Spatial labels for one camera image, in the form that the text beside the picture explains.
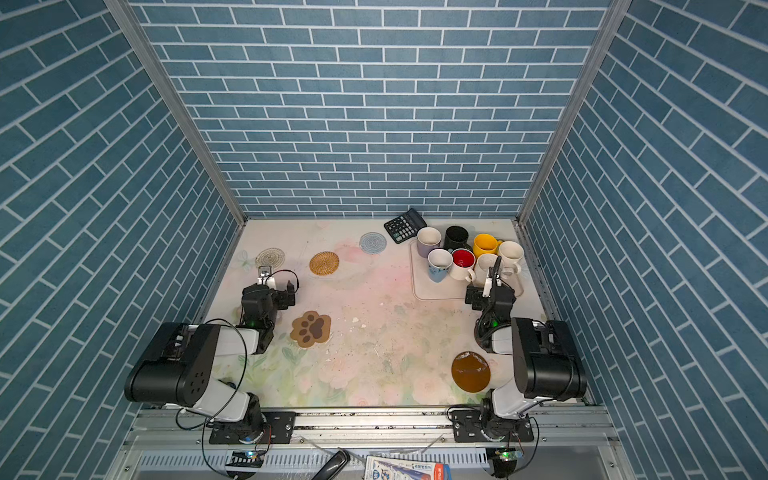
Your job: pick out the light blue floral mug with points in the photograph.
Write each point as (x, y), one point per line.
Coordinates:
(439, 264)

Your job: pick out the printed paper box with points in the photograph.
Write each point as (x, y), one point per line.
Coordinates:
(379, 468)

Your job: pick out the pale woven round coaster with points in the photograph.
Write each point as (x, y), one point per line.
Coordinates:
(270, 257)

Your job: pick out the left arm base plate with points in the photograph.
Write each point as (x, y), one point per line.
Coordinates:
(270, 427)

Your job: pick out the white mug red inside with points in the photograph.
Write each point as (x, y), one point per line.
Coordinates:
(462, 268)

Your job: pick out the brown paw print coaster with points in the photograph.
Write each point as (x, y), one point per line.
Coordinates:
(310, 329)

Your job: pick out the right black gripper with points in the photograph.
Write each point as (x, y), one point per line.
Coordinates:
(479, 295)

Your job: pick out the black handheld device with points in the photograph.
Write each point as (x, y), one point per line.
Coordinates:
(333, 466)

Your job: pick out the tan rattan round coaster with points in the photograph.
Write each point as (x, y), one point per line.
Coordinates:
(324, 263)

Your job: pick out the blue woven round coaster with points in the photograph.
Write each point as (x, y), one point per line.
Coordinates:
(372, 243)

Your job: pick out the beige rectangular tray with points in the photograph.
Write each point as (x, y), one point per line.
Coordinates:
(426, 289)

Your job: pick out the white mug front right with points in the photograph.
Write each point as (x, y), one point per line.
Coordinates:
(482, 267)

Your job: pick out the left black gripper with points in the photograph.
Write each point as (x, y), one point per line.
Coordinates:
(281, 297)

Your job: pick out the white mug far right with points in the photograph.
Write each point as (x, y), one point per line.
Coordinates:
(511, 254)

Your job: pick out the yellow mug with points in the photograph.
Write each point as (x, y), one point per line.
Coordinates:
(485, 244)

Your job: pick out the black desk calculator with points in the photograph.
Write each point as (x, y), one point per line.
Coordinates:
(405, 226)

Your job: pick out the lilac mug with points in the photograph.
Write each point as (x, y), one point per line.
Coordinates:
(428, 239)

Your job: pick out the amber glossy round coaster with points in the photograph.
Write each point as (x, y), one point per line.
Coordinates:
(470, 372)

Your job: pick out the black mug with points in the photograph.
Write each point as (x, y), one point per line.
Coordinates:
(456, 237)

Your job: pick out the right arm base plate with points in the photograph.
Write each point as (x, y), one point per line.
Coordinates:
(472, 425)

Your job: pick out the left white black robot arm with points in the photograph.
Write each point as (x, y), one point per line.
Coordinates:
(176, 368)

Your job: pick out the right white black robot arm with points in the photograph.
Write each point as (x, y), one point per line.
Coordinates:
(546, 364)

